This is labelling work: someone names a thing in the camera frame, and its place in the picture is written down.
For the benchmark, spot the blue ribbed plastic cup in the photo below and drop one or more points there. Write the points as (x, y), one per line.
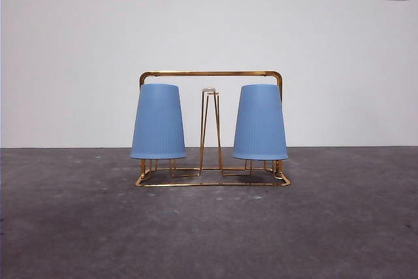
(259, 125)
(158, 125)

